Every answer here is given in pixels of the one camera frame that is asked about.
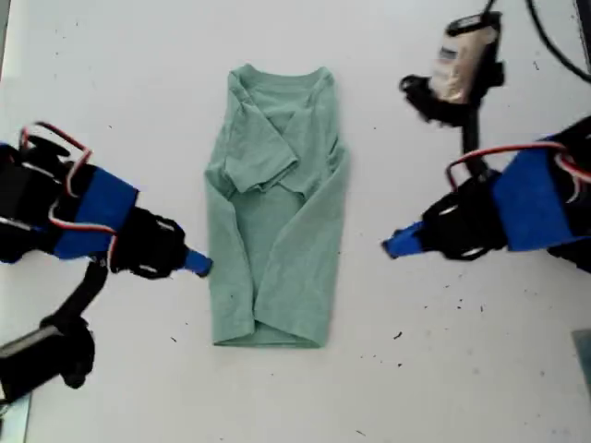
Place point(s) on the green t-shirt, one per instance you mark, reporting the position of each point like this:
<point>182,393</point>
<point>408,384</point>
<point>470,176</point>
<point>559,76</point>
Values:
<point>277,258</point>

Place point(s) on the grey plate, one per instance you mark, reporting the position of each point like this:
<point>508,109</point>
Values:
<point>584,360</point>

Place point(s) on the shiny steel plate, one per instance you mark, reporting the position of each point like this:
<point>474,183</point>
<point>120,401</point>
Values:
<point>16,420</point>

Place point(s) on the black camera stalk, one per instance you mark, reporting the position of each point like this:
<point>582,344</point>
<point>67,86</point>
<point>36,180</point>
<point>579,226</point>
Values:
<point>83,295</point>
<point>471,138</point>

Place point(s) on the beige and black camera box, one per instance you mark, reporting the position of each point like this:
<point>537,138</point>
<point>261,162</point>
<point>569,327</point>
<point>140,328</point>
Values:
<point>461,69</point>

